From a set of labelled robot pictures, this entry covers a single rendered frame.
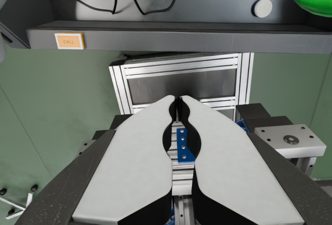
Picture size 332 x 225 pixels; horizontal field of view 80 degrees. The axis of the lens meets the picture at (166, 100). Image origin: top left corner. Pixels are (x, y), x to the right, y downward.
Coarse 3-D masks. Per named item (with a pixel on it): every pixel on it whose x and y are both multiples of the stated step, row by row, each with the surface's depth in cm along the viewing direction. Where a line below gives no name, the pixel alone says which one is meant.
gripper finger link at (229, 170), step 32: (192, 128) 9; (224, 128) 9; (224, 160) 7; (256, 160) 7; (192, 192) 7; (224, 192) 6; (256, 192) 6; (224, 224) 6; (256, 224) 5; (288, 224) 5
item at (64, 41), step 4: (60, 36) 39; (64, 36) 39; (68, 36) 39; (72, 36) 39; (76, 36) 39; (60, 40) 39; (64, 40) 39; (68, 40) 39; (72, 40) 39; (76, 40) 39; (60, 44) 39; (64, 44) 39; (68, 44) 39; (72, 44) 39; (76, 44) 39
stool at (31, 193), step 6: (36, 186) 205; (0, 192) 206; (30, 192) 200; (0, 198) 204; (6, 198) 206; (30, 198) 203; (12, 204) 208; (18, 204) 210; (12, 210) 227; (24, 210) 212; (6, 216) 221; (12, 216) 219
